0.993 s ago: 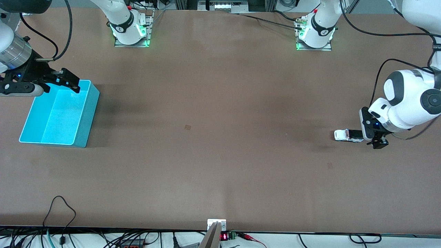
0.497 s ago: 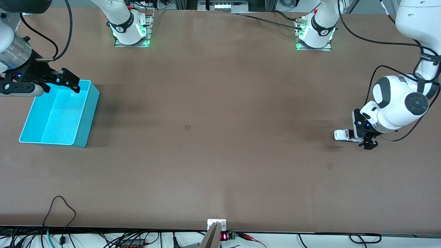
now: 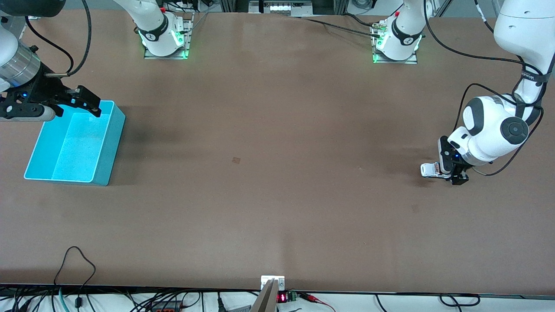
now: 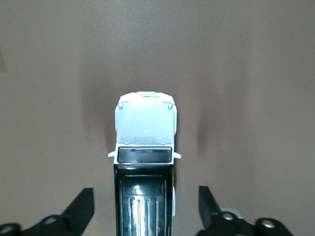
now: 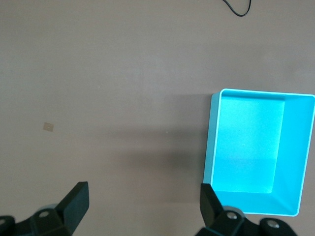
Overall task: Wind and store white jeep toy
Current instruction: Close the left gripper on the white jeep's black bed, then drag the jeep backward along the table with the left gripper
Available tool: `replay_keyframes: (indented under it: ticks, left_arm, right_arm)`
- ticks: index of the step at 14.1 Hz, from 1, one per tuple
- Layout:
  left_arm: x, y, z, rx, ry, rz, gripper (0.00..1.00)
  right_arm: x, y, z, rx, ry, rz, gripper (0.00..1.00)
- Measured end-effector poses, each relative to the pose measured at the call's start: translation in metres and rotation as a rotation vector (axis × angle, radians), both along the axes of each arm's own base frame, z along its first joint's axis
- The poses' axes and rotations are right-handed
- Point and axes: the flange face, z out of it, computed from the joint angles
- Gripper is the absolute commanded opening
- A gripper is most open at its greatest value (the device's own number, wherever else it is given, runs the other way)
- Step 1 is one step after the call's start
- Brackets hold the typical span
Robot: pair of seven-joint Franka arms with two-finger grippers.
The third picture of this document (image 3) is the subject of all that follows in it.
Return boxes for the white jeep toy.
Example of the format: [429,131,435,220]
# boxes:
[420,162,452,179]

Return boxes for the cyan plastic bin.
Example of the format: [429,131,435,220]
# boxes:
[24,101,126,186]

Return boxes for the white lit device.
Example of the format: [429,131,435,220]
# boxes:
[248,0,313,14]

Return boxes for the grey aluminium bar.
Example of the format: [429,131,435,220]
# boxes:
[251,279,278,312]

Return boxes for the short black right arm cable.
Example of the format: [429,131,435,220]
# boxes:
[25,16,73,77]

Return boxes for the long black right arm cable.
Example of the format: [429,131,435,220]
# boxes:
[65,0,91,77]

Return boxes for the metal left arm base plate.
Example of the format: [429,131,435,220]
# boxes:
[372,24,419,65]

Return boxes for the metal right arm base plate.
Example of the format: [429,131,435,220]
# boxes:
[144,13,194,60]

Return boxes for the black oval cable loop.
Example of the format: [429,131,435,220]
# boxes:
[439,294,481,307]

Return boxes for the thin black looped cable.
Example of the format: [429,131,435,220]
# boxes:
[54,246,97,308]

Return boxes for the black cable across table edge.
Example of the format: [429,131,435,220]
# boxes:
[295,13,384,37]

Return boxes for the red and black clip wires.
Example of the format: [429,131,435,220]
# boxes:
[298,292,336,312]

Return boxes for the aluminium frame rails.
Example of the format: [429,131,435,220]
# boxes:
[219,0,349,16]

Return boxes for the white mounting bracket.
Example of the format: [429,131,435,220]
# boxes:
[261,276,285,291]

